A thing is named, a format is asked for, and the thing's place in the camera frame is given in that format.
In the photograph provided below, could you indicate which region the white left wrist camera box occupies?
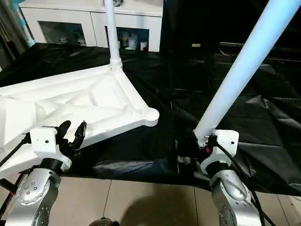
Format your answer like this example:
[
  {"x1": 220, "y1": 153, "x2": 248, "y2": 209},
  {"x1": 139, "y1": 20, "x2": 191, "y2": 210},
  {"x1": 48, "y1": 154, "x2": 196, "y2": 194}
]
[{"x1": 28, "y1": 126, "x2": 72, "y2": 171}]

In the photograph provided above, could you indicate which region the black metal table frame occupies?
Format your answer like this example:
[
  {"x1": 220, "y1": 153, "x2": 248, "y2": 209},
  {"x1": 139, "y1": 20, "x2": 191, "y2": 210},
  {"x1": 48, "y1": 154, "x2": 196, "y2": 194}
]
[{"x1": 0, "y1": 173, "x2": 26, "y2": 219}]

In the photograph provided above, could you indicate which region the white plastic table top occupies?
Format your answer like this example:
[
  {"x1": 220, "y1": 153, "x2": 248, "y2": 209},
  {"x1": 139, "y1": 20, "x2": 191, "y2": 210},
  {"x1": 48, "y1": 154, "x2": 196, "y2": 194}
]
[{"x1": 0, "y1": 63, "x2": 160, "y2": 179}]

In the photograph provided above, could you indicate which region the light blue plastic strip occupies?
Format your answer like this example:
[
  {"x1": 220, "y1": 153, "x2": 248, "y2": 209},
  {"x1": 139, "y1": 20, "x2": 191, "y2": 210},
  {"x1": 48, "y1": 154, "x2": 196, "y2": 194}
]
[{"x1": 13, "y1": 0, "x2": 36, "y2": 48}]

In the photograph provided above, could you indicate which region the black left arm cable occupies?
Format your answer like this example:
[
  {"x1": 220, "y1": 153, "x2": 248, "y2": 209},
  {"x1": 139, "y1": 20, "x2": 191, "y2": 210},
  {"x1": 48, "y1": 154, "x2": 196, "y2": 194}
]
[{"x1": 0, "y1": 133, "x2": 32, "y2": 168}]

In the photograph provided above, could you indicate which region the black flat device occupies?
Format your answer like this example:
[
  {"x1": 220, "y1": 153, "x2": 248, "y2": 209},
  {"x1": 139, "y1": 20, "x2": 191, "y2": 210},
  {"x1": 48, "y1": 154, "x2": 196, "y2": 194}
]
[{"x1": 219, "y1": 41, "x2": 247, "y2": 51}]

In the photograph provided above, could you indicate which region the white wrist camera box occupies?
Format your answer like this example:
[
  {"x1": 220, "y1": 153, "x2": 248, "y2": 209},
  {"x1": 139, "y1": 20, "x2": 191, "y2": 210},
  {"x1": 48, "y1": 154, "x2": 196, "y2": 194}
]
[
  {"x1": 28, "y1": 126, "x2": 72, "y2": 171},
  {"x1": 206, "y1": 130, "x2": 239, "y2": 164}
]

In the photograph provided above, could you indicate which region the white glass-door cabinet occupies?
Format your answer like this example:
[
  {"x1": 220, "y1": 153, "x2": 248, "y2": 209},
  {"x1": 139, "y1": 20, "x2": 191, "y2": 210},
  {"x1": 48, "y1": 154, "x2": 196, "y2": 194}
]
[{"x1": 19, "y1": 0, "x2": 164, "y2": 52}]

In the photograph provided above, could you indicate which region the black work mat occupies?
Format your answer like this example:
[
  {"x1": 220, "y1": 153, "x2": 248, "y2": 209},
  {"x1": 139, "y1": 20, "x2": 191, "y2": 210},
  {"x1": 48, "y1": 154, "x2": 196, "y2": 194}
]
[{"x1": 0, "y1": 41, "x2": 301, "y2": 197}]

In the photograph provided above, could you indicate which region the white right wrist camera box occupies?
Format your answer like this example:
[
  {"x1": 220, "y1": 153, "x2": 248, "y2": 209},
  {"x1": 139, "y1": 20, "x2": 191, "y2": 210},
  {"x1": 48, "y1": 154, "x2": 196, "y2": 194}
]
[{"x1": 206, "y1": 130, "x2": 239, "y2": 164}]

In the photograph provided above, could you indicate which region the white plastic table leg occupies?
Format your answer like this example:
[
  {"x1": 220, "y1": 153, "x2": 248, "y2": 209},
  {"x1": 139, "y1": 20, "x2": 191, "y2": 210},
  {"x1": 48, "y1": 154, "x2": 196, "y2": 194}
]
[
  {"x1": 193, "y1": 0, "x2": 301, "y2": 145},
  {"x1": 103, "y1": 0, "x2": 123, "y2": 69}
]

